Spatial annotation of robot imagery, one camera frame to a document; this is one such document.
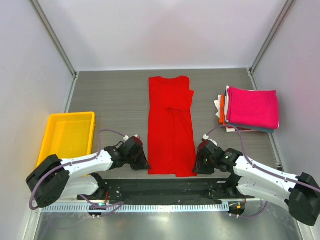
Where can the aluminium frame post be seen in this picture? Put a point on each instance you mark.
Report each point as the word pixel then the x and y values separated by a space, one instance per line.
pixel 280 19
pixel 52 35

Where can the folded grey-blue t shirt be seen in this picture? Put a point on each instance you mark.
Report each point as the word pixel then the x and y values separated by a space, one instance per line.
pixel 252 128

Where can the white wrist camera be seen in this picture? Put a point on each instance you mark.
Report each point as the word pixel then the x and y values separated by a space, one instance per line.
pixel 207 138
pixel 135 139

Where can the slotted white cable duct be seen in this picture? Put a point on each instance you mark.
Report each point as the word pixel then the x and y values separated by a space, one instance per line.
pixel 87 208

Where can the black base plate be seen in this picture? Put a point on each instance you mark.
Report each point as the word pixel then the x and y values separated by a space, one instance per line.
pixel 167 191

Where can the right aluminium frame post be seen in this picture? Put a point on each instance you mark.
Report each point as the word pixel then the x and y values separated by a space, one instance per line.
pixel 280 19

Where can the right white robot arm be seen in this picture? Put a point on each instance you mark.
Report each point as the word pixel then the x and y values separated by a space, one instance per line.
pixel 297 194

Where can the folded white t shirt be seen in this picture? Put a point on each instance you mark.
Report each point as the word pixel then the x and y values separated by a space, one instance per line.
pixel 216 104

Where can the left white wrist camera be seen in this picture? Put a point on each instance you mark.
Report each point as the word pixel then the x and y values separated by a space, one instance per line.
pixel 135 139

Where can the left aluminium frame post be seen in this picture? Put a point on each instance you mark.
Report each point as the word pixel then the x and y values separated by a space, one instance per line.
pixel 52 35

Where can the red t shirt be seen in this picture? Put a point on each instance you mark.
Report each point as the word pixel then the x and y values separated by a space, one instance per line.
pixel 171 146

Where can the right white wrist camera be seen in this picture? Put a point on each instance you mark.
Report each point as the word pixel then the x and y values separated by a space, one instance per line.
pixel 207 138

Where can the folded pink t shirt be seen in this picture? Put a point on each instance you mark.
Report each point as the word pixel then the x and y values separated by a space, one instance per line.
pixel 256 108

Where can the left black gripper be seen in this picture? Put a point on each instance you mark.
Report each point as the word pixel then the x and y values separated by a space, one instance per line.
pixel 143 163

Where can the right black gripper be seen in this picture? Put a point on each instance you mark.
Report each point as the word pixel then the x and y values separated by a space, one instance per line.
pixel 203 159

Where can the folded orange t shirt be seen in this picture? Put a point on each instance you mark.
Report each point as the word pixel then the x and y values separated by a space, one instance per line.
pixel 223 101

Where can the yellow plastic bin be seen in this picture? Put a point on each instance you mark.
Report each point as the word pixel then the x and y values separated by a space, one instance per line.
pixel 68 135

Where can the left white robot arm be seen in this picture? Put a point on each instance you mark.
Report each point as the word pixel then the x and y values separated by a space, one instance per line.
pixel 57 178

